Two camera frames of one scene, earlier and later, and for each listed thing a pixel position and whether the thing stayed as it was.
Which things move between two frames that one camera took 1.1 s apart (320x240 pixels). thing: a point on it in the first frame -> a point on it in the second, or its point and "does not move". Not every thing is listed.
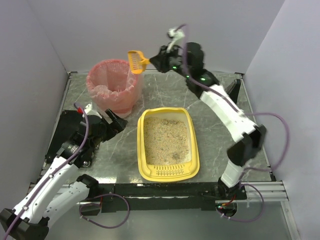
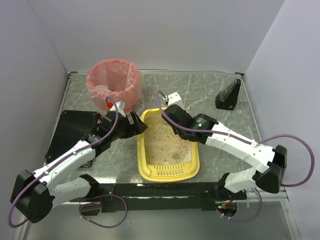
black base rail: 125,196 does not move
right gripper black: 160,61 -> 173,114
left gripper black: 110,124 -> 135,124
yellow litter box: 167,150 does not move
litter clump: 175,156 does not move
